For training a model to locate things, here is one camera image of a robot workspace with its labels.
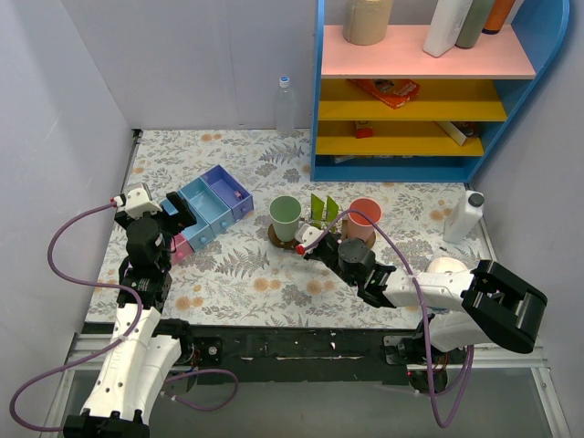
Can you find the pink drawer box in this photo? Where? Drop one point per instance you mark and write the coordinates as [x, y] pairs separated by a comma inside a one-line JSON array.
[[180, 248]]

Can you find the light blue drawer box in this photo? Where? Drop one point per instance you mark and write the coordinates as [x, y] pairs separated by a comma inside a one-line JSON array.
[[208, 205]]

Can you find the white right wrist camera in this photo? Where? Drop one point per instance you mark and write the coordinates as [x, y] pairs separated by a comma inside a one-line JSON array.
[[307, 237]]

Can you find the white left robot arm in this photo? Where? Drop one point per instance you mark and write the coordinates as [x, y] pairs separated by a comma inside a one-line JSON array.
[[132, 374]]

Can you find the purple drawer box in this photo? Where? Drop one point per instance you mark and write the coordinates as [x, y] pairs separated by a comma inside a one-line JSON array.
[[224, 184]]

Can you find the white bottle grey cap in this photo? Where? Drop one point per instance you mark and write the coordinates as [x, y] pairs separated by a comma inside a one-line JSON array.
[[463, 218]]

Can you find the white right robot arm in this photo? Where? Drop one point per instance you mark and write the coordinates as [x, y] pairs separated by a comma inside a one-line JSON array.
[[486, 304]]

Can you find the pink plastic cup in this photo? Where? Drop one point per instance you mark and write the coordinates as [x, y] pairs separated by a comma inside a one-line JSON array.
[[367, 212]]

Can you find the clear textured toothbrush holder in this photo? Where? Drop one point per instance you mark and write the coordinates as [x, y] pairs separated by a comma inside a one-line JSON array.
[[322, 225]]

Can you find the orange bottle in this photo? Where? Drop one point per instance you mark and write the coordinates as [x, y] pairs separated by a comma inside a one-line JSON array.
[[497, 17]]

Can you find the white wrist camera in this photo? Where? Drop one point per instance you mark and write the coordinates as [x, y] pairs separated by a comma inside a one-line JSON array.
[[307, 237], [136, 201]]

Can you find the oval wooden tray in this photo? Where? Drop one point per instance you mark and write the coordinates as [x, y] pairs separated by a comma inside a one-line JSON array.
[[290, 245]]

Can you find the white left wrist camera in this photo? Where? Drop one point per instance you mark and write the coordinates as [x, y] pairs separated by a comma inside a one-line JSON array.
[[136, 201]]

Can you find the grey green bottle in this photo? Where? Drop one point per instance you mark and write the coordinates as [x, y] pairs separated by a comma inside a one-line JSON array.
[[474, 23]]

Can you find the green plastic cup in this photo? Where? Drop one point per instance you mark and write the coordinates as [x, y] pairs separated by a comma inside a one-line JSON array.
[[285, 212]]

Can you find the toilet paper roll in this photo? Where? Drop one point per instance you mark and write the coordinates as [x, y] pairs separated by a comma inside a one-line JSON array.
[[445, 264]]

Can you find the lime green toothpaste tube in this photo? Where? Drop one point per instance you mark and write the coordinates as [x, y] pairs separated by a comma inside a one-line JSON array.
[[316, 209], [332, 210]]

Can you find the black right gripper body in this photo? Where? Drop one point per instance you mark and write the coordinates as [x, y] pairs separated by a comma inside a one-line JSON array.
[[320, 246]]

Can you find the red orange snack box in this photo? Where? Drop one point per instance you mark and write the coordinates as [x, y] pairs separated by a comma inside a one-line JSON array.
[[394, 93]]

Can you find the red small box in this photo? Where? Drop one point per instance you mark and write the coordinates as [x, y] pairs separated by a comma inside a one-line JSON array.
[[363, 129]]

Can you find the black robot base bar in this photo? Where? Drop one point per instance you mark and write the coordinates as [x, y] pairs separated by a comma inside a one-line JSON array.
[[255, 354]]

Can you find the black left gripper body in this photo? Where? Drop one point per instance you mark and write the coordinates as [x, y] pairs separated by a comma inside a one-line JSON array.
[[178, 210]]

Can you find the clear plastic water bottle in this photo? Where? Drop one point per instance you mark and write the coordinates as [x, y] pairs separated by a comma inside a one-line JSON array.
[[285, 108]]

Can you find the blue wooden shelf unit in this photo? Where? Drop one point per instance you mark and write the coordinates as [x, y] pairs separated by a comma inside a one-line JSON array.
[[487, 84]]

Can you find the white tall bottle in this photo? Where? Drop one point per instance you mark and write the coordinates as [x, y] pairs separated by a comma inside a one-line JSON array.
[[447, 22]]

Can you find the beige paper towel roll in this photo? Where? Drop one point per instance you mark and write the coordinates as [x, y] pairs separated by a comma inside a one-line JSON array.
[[366, 21]]

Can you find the white brown flat box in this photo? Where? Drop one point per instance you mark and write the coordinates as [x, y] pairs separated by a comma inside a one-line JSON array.
[[460, 132]]

